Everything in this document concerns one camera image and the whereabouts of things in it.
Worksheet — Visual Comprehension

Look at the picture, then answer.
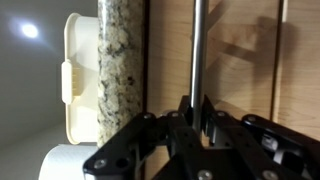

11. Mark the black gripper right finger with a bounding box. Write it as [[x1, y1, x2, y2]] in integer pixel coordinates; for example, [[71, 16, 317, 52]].
[[201, 95, 320, 180]]

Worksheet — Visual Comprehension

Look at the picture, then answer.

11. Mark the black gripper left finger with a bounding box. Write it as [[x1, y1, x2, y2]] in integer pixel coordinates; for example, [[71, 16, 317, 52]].
[[83, 95, 194, 180]]

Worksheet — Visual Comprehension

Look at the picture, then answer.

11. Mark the wooden drawer with steel handle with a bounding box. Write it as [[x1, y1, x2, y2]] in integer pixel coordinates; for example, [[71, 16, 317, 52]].
[[143, 0, 284, 180]]

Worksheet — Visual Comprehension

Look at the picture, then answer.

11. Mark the white plastic lidded container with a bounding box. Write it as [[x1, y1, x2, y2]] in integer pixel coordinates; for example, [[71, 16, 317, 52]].
[[60, 12, 101, 147]]

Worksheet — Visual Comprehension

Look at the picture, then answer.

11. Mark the white paper towel roll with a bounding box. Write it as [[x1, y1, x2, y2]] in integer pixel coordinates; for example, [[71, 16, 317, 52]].
[[37, 142, 101, 180]]

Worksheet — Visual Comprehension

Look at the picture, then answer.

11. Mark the round ceiling light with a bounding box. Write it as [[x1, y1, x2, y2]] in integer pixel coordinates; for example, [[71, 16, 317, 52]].
[[19, 22, 40, 40]]

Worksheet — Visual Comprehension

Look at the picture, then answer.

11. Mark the wooden cabinet door steel handle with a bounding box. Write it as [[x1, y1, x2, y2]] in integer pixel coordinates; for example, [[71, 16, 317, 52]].
[[273, 0, 320, 133]]

